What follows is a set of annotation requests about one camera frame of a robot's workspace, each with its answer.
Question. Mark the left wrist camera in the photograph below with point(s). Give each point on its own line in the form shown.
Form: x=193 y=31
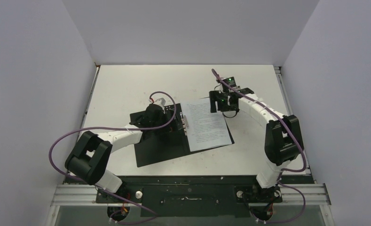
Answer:
x=160 y=101

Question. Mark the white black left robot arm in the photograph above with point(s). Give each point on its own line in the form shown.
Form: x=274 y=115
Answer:
x=89 y=158

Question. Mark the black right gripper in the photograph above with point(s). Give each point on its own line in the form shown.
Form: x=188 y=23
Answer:
x=214 y=101

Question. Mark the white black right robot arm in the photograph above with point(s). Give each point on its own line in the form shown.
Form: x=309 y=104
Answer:
x=283 y=141

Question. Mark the metal folder clip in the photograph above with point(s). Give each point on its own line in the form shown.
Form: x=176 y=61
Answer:
x=184 y=124

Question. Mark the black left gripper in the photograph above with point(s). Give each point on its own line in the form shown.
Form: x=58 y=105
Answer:
x=165 y=131

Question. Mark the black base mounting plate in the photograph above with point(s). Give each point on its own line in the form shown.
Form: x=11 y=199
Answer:
x=240 y=195

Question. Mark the white paper sheet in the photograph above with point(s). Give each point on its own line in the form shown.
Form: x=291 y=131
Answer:
x=206 y=130

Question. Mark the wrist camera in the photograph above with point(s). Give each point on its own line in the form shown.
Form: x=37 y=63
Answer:
x=160 y=101
x=229 y=81

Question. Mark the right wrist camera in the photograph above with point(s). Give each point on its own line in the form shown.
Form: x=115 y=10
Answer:
x=229 y=81

